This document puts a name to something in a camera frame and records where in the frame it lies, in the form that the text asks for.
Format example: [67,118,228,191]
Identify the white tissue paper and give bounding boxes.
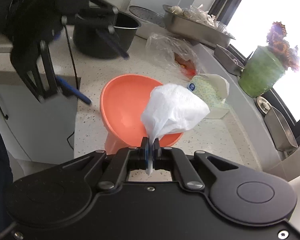
[140,83,211,176]

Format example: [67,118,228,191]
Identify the orange footed ceramic bowl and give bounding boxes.
[99,74,184,156]

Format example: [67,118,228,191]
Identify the black cooker inner pot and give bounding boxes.
[73,12,141,60]

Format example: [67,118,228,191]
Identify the round mesh strainer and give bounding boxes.
[129,5,165,28]

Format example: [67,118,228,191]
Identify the clear plastic bag with scraps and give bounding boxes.
[145,33,202,81]

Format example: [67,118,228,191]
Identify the large steel tray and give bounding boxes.
[162,4,235,48]

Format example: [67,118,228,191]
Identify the patterned tissue pack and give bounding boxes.
[187,74,230,119]

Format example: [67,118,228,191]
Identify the small steel tray on sill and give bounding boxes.
[213,45,244,77]

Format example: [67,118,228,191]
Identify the round metal lid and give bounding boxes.
[255,96,271,115]

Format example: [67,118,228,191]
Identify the steel tray right on sill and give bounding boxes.
[264,107,298,152]

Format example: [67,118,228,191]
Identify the green textured flower vase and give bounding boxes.
[238,46,286,98]

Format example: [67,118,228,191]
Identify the dried orange flowers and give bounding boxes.
[267,22,299,71]

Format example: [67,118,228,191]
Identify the black cable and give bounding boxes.
[63,29,82,149]

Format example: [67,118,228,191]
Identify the white cabinet with handles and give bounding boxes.
[0,76,77,164]

